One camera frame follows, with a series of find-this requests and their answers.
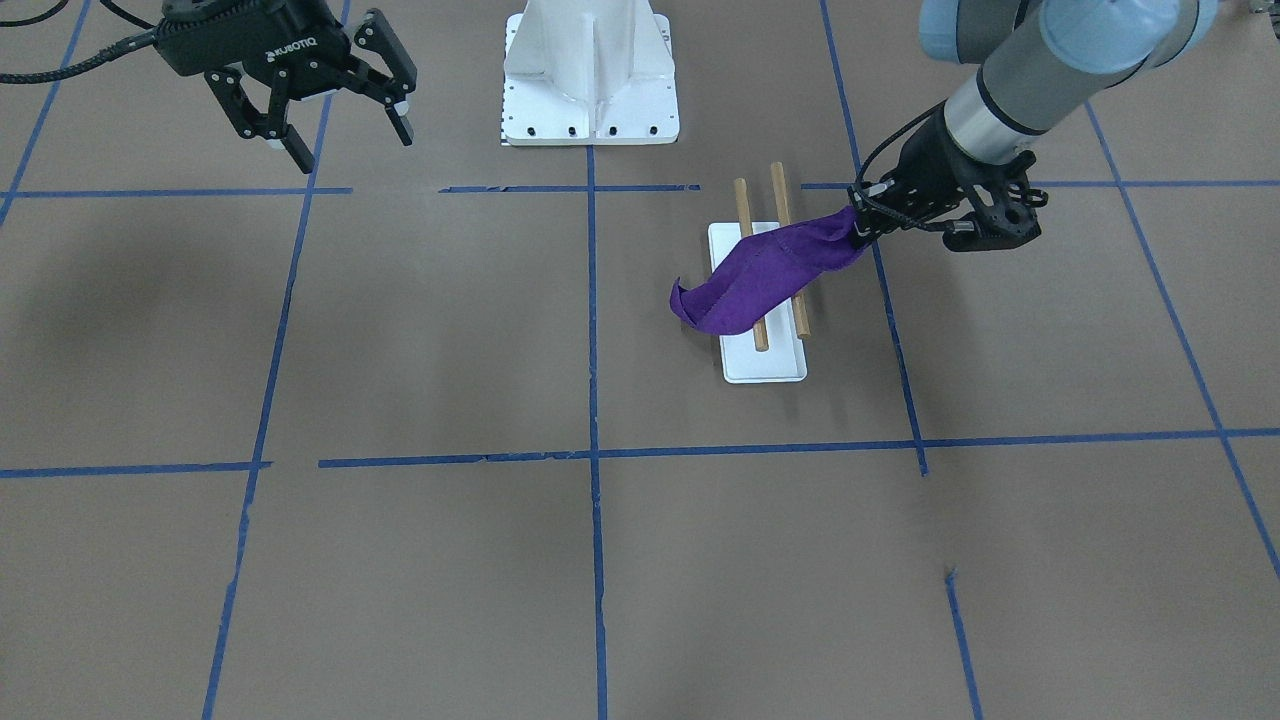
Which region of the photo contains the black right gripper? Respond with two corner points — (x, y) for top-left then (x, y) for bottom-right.
(154, 1), (419, 176)

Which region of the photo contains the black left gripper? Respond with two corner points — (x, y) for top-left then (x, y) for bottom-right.
(850, 105), (1016, 246)

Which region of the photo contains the purple microfibre towel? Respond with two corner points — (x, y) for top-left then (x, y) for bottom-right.
(669, 206), (864, 336)

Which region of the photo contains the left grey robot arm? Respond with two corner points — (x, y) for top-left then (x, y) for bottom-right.
(849, 1), (1219, 252)

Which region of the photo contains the white rack base tray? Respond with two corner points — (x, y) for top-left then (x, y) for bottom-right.
(708, 222), (808, 386)

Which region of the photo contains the black braided cable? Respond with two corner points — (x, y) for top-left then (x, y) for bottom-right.
(850, 100), (951, 241)

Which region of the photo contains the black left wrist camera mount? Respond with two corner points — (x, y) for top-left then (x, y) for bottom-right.
(943, 150), (1048, 252)

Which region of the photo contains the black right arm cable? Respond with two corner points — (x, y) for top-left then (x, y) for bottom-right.
(0, 0), (166, 86)

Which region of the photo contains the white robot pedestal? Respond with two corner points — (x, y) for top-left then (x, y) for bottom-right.
(500, 1), (681, 147)

